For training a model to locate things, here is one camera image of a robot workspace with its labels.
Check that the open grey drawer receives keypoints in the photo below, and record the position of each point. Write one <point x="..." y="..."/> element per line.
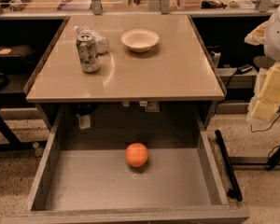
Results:
<point x="83" y="176"/>

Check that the black floor bar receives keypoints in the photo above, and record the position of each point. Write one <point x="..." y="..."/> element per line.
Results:
<point x="234" y="192"/>

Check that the green white soda can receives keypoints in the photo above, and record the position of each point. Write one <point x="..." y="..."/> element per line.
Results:
<point x="87" y="53"/>

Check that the orange fruit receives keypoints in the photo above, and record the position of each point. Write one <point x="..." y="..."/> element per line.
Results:
<point x="136" y="155"/>

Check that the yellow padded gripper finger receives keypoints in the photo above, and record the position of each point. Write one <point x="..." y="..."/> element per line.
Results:
<point x="257" y="36"/>
<point x="265" y="103"/>

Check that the black power adapter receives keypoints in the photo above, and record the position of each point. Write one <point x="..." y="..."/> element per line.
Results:
<point x="244" y="69"/>

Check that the beige top cabinet counter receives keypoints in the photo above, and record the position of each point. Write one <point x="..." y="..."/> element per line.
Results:
<point x="176" y="69"/>

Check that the white paper bowl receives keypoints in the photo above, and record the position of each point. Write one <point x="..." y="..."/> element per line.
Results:
<point x="140" y="40"/>

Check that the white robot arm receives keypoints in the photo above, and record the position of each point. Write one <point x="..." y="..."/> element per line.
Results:
<point x="272" y="38"/>

